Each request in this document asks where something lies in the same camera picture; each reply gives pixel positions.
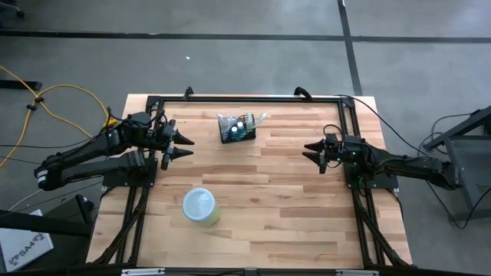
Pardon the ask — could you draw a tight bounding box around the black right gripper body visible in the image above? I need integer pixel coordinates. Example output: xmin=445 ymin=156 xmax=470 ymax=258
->
xmin=318 ymin=133 xmax=367 ymax=174

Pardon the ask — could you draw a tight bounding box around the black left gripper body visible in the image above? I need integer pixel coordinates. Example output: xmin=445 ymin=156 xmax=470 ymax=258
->
xmin=151 ymin=119 xmax=177 ymax=172

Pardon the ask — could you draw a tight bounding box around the pale green cup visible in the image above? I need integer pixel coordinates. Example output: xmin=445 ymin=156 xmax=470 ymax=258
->
xmin=182 ymin=187 xmax=222 ymax=226

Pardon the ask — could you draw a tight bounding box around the black metal side table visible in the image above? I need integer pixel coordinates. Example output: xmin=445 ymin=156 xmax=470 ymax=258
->
xmin=423 ymin=105 xmax=491 ymax=223

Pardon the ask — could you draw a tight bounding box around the black equipment stand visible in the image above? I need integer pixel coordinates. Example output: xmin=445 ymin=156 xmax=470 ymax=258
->
xmin=0 ymin=193 xmax=96 ymax=275

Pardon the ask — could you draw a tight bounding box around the black flat floor bar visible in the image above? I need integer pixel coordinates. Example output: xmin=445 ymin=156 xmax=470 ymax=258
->
xmin=0 ymin=79 xmax=43 ymax=91

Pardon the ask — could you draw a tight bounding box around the white printed cardboard box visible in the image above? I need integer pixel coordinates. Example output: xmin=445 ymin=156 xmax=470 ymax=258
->
xmin=0 ymin=209 xmax=54 ymax=272

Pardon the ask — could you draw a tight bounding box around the black chair base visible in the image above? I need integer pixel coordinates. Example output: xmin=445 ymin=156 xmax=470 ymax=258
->
xmin=0 ymin=0 xmax=26 ymax=18

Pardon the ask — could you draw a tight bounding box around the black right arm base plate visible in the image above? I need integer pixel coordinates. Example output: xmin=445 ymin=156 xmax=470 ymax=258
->
xmin=344 ymin=168 xmax=400 ymax=192

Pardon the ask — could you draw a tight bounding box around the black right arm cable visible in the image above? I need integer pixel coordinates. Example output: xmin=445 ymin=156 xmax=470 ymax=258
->
xmin=335 ymin=94 xmax=423 ymax=149

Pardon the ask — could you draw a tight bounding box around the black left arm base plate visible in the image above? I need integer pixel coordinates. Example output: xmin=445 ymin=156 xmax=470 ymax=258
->
xmin=101 ymin=159 xmax=158 ymax=189

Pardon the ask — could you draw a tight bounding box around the yellow extension cord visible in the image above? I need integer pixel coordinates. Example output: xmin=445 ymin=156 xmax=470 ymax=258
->
xmin=0 ymin=64 xmax=95 ymax=140
xmin=0 ymin=84 xmax=118 ymax=169

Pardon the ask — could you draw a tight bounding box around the black wire basket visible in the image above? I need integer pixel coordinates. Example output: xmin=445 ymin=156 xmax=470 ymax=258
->
xmin=216 ymin=111 xmax=257 ymax=145

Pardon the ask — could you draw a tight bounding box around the black aluminium table frame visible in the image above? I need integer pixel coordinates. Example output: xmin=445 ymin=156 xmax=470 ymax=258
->
xmin=86 ymin=94 xmax=414 ymax=269

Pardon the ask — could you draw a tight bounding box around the silver table edge bracket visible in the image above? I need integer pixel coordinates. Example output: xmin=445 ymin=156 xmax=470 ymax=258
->
xmin=336 ymin=269 xmax=379 ymax=276
xmin=121 ymin=268 xmax=166 ymax=276

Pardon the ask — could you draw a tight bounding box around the black looped floor cable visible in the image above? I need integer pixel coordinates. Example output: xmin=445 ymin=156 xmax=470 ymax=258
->
xmin=425 ymin=179 xmax=491 ymax=230

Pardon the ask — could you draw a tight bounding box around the grey floor cable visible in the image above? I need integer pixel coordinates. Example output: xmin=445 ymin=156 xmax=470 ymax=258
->
xmin=7 ymin=176 xmax=105 ymax=212

